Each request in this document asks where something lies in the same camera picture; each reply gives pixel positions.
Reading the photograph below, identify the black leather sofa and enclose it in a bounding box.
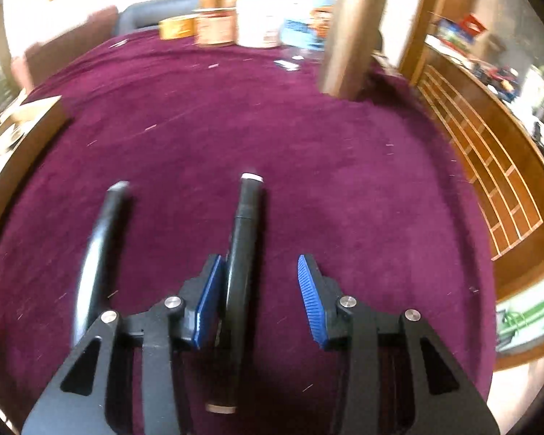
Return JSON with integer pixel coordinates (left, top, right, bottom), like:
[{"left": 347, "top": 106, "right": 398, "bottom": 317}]
[{"left": 114, "top": 0, "right": 199, "bottom": 36}]

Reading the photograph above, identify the maroon table cloth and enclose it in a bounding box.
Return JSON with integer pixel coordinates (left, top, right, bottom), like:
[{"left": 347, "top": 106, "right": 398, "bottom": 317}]
[{"left": 0, "top": 32, "right": 496, "bottom": 434}]

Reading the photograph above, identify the black marker pen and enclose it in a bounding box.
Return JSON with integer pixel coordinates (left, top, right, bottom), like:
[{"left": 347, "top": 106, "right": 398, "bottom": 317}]
[
  {"left": 206, "top": 172, "right": 264, "bottom": 415},
  {"left": 70, "top": 180, "right": 131, "bottom": 347}
]

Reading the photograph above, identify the white plastic tub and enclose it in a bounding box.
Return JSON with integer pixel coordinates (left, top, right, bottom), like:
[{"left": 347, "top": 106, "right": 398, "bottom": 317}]
[{"left": 236, "top": 0, "right": 283, "bottom": 49}]

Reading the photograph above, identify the brown armchair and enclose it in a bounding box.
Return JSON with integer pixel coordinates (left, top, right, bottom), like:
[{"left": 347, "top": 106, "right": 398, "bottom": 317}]
[{"left": 11, "top": 6, "right": 119, "bottom": 93}]

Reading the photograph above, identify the orange labelled jar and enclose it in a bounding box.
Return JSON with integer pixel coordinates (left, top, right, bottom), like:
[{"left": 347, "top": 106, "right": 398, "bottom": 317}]
[{"left": 194, "top": 0, "right": 236, "bottom": 46}]

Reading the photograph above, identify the wooden cabinet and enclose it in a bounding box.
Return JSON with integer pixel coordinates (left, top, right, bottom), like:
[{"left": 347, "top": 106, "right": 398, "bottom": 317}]
[{"left": 383, "top": 0, "right": 544, "bottom": 369}]

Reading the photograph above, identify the steel thermos bottle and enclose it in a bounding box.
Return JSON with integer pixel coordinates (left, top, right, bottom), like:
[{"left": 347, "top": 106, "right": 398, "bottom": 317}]
[{"left": 317, "top": 0, "right": 387, "bottom": 100}]

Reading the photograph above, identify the yellow tape roll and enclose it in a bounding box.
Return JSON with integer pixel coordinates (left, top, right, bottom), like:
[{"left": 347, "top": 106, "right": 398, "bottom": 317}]
[{"left": 158, "top": 15, "right": 196, "bottom": 40}]

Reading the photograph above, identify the blue labelled snack jar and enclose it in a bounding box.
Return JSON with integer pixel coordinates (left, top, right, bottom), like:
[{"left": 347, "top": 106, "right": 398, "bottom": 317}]
[{"left": 280, "top": 0, "right": 335, "bottom": 51}]

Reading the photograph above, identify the cardboard tray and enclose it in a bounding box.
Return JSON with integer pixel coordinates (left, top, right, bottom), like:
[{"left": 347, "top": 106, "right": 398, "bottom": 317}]
[{"left": 0, "top": 96, "right": 67, "bottom": 221}]

